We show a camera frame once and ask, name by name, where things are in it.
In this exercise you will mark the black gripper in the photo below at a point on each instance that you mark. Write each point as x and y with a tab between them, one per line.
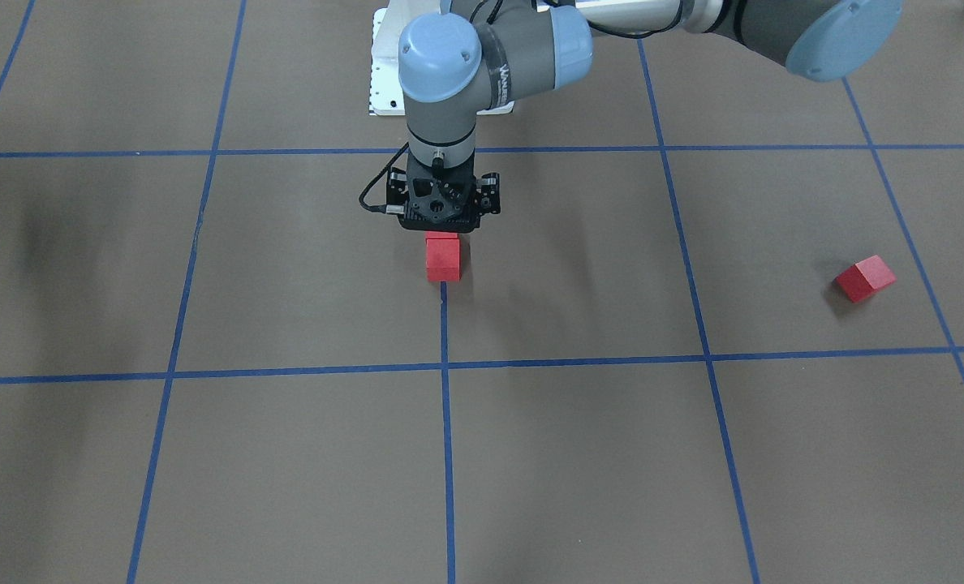
491	195

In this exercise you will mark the red cube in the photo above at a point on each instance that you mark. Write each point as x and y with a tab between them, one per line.
446	261
864	279
438	235

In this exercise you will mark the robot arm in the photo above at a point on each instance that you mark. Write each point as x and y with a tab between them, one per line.
534	47

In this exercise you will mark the white central pedestal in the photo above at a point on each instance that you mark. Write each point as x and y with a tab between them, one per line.
393	81

